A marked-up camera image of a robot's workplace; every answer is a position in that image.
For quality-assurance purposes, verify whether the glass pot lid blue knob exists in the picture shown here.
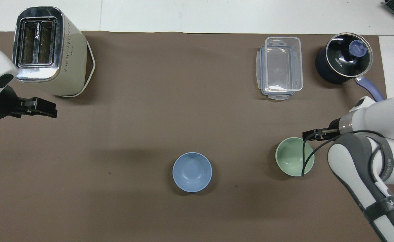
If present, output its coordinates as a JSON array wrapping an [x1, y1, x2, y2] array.
[[326, 33, 373, 78]]

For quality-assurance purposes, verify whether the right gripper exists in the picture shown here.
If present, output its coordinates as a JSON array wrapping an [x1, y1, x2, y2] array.
[[323, 118, 341, 136]]

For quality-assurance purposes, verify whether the cream and chrome toaster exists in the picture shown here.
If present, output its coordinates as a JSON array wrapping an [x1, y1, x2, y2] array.
[[12, 6, 96, 98]]

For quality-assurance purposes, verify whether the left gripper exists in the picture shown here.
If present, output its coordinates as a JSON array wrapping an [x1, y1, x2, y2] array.
[[0, 85, 23, 120]]

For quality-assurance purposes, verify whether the dark saucepan with blue handle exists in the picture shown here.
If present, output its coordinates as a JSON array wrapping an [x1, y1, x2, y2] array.
[[315, 32, 386, 102]]

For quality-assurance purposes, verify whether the black cable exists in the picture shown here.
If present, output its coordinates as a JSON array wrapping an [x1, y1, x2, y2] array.
[[301, 130, 387, 179]]

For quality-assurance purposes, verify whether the blue bowl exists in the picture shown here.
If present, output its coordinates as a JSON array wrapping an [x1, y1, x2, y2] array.
[[172, 152, 213, 193]]

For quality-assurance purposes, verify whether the clear container lid blue seal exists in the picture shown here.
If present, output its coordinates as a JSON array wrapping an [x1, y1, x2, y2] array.
[[255, 45, 300, 101]]

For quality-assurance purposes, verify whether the green bowl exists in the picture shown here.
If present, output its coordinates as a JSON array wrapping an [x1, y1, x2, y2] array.
[[275, 137, 315, 177]]

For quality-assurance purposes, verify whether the clear plastic food container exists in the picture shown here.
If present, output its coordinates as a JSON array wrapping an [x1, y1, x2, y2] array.
[[261, 36, 304, 93]]

